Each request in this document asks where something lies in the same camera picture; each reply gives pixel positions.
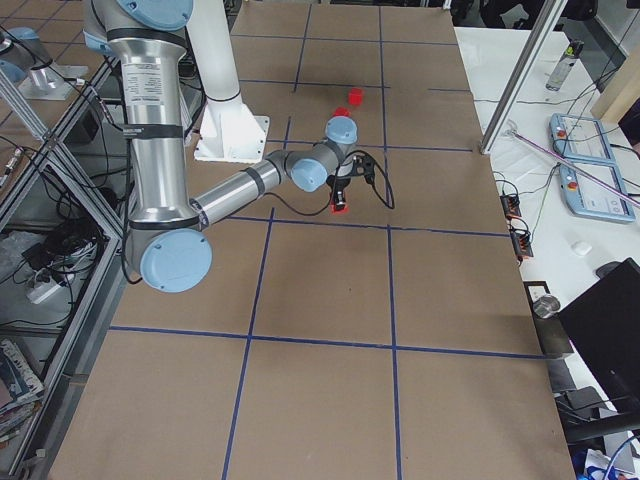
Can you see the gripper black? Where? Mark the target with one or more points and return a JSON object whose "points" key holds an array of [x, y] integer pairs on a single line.
{"points": [[341, 188]]}

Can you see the red block one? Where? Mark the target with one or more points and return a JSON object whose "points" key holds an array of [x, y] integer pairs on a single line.
{"points": [[341, 111], [355, 96], [339, 208]]}

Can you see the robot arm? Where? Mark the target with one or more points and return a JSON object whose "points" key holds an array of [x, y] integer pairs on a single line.
{"points": [[166, 240]]}

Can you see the brown paper table cover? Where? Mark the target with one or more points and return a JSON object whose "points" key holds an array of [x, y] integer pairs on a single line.
{"points": [[376, 344]]}

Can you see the metal cup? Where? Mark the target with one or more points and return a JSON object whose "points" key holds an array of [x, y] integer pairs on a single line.
{"points": [[546, 306]]}

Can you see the teach pendant far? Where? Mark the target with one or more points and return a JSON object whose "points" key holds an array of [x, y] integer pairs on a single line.
{"points": [[582, 138]]}

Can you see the teach pendant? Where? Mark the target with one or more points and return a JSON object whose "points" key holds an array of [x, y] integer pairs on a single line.
{"points": [[585, 198], [582, 138]]}

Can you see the teach pendant near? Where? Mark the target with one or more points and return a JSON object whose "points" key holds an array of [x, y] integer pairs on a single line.
{"points": [[585, 198]]}

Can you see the plastic water bottle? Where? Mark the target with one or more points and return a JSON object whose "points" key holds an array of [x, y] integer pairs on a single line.
{"points": [[564, 66]]}

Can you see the black laptop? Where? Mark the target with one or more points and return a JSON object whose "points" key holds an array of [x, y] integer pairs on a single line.
{"points": [[603, 325]]}

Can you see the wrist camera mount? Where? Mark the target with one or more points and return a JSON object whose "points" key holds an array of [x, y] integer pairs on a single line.
{"points": [[364, 166]]}

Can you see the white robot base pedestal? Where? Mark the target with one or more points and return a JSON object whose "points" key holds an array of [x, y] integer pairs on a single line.
{"points": [[229, 132]]}

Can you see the aluminium frame post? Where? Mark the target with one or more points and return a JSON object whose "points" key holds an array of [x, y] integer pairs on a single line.
{"points": [[549, 15]]}

